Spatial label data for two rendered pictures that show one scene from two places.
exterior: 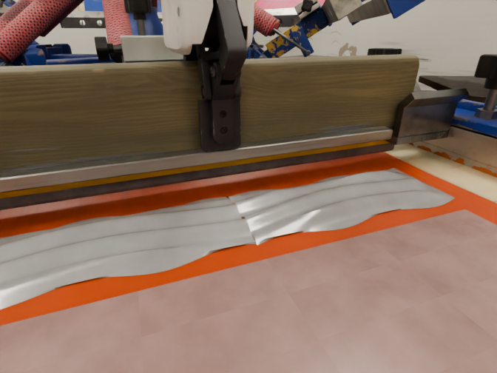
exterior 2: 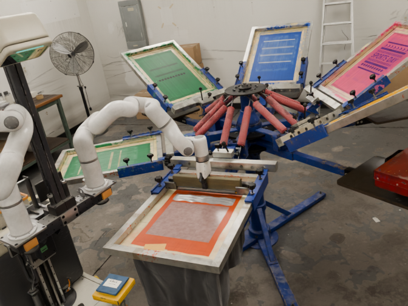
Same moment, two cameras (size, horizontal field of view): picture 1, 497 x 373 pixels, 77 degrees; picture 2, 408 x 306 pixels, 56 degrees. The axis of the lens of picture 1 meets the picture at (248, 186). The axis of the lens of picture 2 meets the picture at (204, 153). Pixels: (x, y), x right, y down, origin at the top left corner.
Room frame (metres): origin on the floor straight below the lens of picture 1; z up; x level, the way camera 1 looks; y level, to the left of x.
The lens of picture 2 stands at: (-1.03, -1.35, 2.05)
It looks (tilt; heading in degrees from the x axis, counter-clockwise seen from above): 24 degrees down; 46
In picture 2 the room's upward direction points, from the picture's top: 9 degrees counter-clockwise
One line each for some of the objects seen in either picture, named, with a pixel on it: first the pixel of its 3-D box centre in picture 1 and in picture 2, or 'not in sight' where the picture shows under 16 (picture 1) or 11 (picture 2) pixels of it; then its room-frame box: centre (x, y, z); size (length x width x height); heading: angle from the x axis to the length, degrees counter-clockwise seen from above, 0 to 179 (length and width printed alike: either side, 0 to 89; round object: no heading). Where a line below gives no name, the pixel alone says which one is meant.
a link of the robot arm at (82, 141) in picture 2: not in sight; (84, 144); (-0.19, 0.40, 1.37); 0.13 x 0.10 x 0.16; 52
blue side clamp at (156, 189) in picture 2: not in sight; (167, 183); (0.20, 0.30, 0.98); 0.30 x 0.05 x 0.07; 20
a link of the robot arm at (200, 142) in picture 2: not in sight; (193, 146); (0.24, 0.06, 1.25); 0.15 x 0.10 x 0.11; 142
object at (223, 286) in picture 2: not in sight; (232, 258); (0.09, -0.25, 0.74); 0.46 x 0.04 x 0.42; 20
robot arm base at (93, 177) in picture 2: not in sight; (90, 172); (-0.20, 0.40, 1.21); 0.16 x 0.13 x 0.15; 99
